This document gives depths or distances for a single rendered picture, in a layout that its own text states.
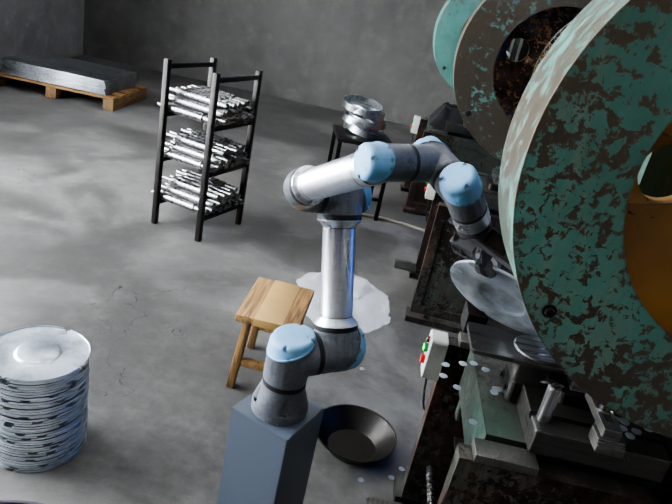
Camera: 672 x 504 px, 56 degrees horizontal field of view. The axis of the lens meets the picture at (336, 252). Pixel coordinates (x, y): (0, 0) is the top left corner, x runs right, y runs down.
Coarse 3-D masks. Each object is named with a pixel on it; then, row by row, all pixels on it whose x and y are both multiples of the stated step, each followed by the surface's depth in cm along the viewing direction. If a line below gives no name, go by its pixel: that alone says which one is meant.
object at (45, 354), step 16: (0, 336) 191; (16, 336) 192; (32, 336) 194; (48, 336) 196; (64, 336) 197; (80, 336) 199; (0, 352) 184; (16, 352) 185; (32, 352) 186; (48, 352) 187; (64, 352) 190; (80, 352) 191; (0, 368) 178; (16, 368) 179; (32, 368) 180; (48, 368) 182; (64, 368) 183
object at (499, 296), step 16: (464, 272) 153; (496, 272) 143; (464, 288) 162; (480, 288) 157; (496, 288) 151; (512, 288) 144; (480, 304) 164; (496, 304) 159; (512, 304) 153; (496, 320) 166; (512, 320) 159; (528, 320) 153
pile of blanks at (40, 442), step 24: (0, 384) 175; (24, 384) 175; (48, 384) 177; (72, 384) 185; (0, 408) 178; (24, 408) 178; (48, 408) 181; (72, 408) 188; (0, 432) 182; (24, 432) 181; (48, 432) 184; (72, 432) 191; (0, 456) 186; (24, 456) 185; (48, 456) 188; (72, 456) 196
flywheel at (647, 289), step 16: (656, 144) 94; (640, 192) 97; (640, 208) 98; (656, 208) 98; (640, 224) 99; (656, 224) 99; (624, 240) 100; (640, 240) 100; (656, 240) 100; (640, 256) 101; (656, 256) 101; (640, 272) 102; (656, 272) 102; (640, 288) 103; (656, 288) 103; (656, 304) 104; (656, 320) 105
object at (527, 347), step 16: (480, 336) 155; (496, 336) 156; (512, 336) 158; (528, 336) 158; (480, 352) 148; (496, 352) 149; (512, 352) 150; (528, 352) 151; (544, 352) 152; (512, 368) 154; (528, 368) 150; (544, 368) 148; (560, 368) 148; (512, 384) 153; (528, 384) 152; (512, 400) 154
